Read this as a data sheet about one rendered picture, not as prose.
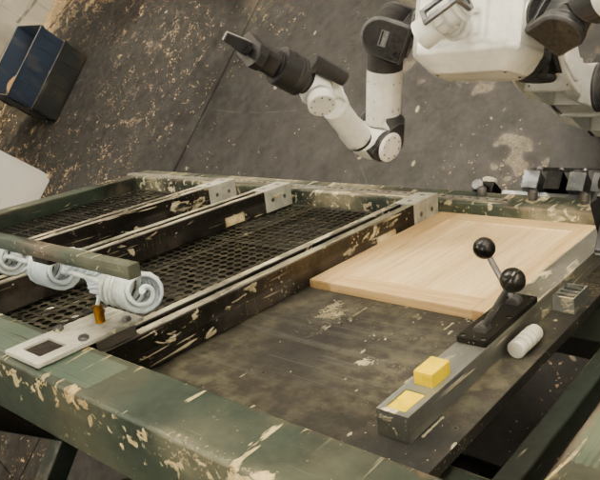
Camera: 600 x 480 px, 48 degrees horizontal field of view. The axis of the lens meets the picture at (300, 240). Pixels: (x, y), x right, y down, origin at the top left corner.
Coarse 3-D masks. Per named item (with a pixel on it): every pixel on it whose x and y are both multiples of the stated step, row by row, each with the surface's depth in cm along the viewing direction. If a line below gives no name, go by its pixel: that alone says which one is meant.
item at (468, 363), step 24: (552, 264) 132; (576, 264) 131; (528, 288) 122; (552, 288) 121; (528, 312) 113; (504, 336) 106; (456, 360) 99; (480, 360) 101; (408, 384) 94; (456, 384) 96; (384, 408) 89; (432, 408) 91; (384, 432) 90; (408, 432) 87
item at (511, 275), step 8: (504, 272) 99; (512, 272) 98; (520, 272) 99; (504, 280) 99; (512, 280) 98; (520, 280) 98; (504, 288) 99; (512, 288) 98; (520, 288) 99; (504, 296) 101; (496, 304) 102; (488, 320) 104; (480, 328) 104; (488, 328) 105
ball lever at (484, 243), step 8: (480, 240) 114; (488, 240) 114; (472, 248) 115; (480, 248) 114; (488, 248) 113; (480, 256) 114; (488, 256) 114; (496, 272) 114; (512, 296) 114; (520, 296) 114; (512, 304) 113
